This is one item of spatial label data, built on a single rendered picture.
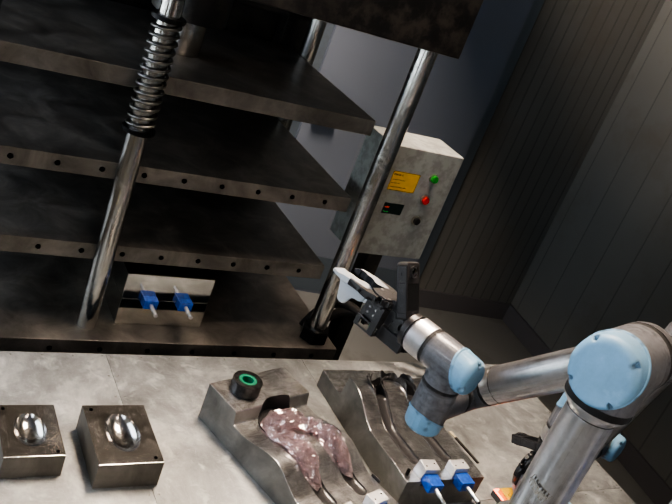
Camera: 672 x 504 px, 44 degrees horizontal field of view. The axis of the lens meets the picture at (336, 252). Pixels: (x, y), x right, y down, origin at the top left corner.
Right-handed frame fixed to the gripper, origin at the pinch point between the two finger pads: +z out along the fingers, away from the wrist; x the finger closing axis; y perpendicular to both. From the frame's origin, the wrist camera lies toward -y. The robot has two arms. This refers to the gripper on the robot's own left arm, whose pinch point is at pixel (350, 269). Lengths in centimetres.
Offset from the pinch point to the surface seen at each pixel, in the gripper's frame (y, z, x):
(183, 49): -14, 100, 21
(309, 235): 80, 180, 217
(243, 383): 49, 25, 18
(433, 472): 48, -18, 49
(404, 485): 53, -16, 42
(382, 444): 51, -3, 47
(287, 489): 58, -4, 13
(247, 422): 56, 19, 18
